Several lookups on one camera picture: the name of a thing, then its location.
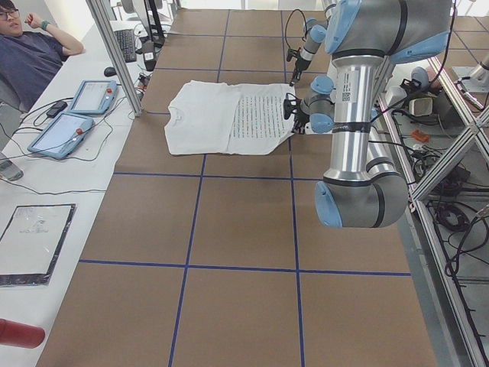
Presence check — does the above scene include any lower blue teach pendant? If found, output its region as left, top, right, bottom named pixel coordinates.
left=28, top=112, right=94, bottom=160

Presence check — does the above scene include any black keyboard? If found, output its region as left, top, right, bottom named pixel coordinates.
left=113, top=29, right=137, bottom=63

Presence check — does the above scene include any seated person dark shirt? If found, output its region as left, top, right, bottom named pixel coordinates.
left=1, top=1, right=84, bottom=109

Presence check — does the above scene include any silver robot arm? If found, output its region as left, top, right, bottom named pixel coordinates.
left=283, top=1, right=452, bottom=228
left=285, top=1, right=337, bottom=86

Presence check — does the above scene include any red bottle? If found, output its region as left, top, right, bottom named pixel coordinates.
left=0, top=319, right=45, bottom=349

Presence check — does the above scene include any white long-sleeve printed shirt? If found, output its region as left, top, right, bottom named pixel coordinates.
left=164, top=80, right=295, bottom=155

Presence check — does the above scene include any orange plastic part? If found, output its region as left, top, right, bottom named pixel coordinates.
left=410, top=129, right=430, bottom=143

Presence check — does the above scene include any aluminium frame post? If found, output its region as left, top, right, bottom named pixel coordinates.
left=86, top=0, right=142, bottom=117

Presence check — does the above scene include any silver foil tray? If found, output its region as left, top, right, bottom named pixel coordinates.
left=1, top=203, right=76, bottom=287

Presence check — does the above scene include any blue teach pendant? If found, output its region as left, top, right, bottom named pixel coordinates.
left=28, top=112, right=94, bottom=160
left=69, top=80, right=118, bottom=115

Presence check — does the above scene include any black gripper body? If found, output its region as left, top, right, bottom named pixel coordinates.
left=286, top=48, right=312, bottom=73
left=283, top=93, right=306, bottom=125

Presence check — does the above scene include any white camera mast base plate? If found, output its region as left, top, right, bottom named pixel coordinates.
left=304, top=122, right=315, bottom=135

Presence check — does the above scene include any black computer mouse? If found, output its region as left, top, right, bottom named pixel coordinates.
left=103, top=67, right=117, bottom=77

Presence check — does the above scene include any black power adapter brick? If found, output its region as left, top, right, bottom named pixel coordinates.
left=46, top=100, right=68, bottom=119

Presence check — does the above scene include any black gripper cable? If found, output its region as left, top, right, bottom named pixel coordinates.
left=283, top=8, right=309, bottom=62

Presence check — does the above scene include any upper blue teach pendant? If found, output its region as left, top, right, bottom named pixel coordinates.
left=69, top=80, right=118, bottom=115

